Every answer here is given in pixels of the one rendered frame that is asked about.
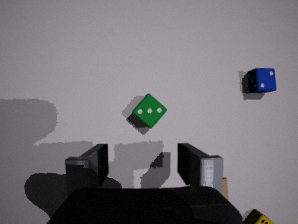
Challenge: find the blue die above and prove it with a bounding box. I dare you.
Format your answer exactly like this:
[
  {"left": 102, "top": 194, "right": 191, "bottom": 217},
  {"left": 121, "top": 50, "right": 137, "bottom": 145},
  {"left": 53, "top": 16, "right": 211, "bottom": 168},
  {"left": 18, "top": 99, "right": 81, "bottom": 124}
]
[{"left": 247, "top": 68, "right": 276, "bottom": 93}]

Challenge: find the tan flat mat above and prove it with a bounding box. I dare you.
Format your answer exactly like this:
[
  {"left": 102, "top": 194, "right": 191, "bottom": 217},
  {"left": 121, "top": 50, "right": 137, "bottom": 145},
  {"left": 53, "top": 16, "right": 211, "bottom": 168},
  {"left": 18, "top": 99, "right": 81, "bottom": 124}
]
[{"left": 222, "top": 177, "right": 229, "bottom": 201}]

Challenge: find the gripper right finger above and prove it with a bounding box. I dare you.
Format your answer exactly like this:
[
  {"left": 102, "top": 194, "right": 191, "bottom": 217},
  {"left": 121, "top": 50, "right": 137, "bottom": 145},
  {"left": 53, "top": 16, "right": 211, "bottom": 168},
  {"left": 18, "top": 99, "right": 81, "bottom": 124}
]
[{"left": 177, "top": 143, "right": 223, "bottom": 194}]

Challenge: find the yellow die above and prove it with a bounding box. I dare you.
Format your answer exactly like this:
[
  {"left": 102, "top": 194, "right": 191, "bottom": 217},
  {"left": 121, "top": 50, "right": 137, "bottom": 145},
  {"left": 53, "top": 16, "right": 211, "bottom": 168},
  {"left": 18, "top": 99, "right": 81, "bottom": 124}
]
[{"left": 243, "top": 209, "right": 274, "bottom": 224}]

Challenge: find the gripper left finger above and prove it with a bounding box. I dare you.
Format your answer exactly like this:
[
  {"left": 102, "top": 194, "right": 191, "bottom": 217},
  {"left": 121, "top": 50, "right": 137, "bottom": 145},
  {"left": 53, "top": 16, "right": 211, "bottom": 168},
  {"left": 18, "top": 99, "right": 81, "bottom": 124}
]
[{"left": 65, "top": 144, "right": 109, "bottom": 196}]

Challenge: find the green die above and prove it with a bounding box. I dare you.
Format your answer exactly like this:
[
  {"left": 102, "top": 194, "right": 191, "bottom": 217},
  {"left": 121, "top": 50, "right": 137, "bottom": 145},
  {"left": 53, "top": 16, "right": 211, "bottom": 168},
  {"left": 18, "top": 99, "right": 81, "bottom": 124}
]
[{"left": 132, "top": 94, "right": 167, "bottom": 128}]

